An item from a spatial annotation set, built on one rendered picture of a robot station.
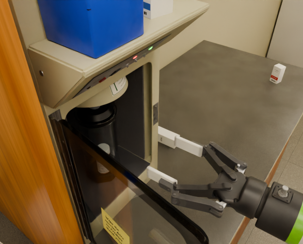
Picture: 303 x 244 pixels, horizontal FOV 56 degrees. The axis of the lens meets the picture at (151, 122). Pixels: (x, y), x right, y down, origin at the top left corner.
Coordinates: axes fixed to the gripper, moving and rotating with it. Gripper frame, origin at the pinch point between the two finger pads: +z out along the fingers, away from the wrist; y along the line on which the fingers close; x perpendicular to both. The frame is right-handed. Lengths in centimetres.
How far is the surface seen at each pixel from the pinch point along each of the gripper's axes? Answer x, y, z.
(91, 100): -11.4, 4.2, 17.2
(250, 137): 28, -49, -7
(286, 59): 107, -294, 17
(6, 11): -37.1, 22.9, 5.1
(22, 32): -31.2, 16.8, 13.9
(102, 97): -11.6, 2.1, 15.8
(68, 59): -29.3, 16.4, 6.0
